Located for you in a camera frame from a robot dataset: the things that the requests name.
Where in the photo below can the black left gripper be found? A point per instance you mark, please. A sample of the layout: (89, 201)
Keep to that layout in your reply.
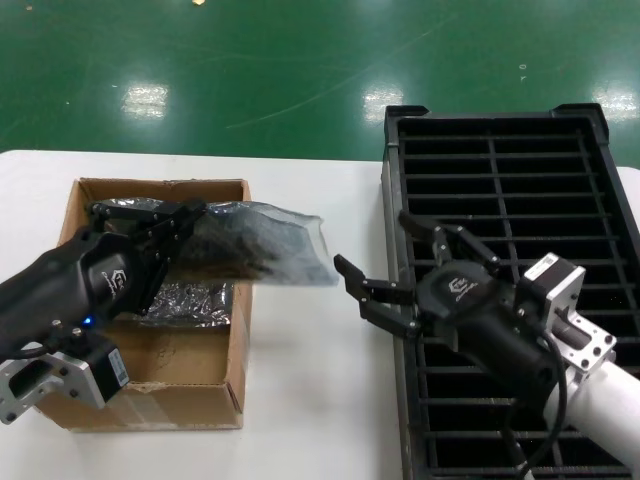
(90, 285)

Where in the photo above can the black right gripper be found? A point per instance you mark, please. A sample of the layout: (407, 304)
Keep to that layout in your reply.
(475, 310)

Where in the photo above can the grey translucent antistatic bag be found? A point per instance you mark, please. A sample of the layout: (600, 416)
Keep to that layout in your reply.
(305, 250)

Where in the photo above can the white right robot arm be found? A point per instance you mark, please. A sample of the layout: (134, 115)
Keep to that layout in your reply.
(610, 425)

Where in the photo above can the black slotted plastic container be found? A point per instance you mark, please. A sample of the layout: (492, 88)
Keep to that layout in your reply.
(397, 350)

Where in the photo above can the bagged graphics card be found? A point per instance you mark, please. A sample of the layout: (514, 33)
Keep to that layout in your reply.
(190, 305)

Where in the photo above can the brown cardboard box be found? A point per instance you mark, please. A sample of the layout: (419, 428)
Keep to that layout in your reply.
(175, 400)

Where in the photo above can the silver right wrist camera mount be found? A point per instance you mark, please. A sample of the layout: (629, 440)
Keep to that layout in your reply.
(565, 290)

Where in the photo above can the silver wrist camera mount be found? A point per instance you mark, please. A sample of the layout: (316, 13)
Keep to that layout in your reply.
(95, 375)
(565, 290)

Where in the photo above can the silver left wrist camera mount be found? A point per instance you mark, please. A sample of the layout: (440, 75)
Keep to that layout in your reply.
(95, 375)

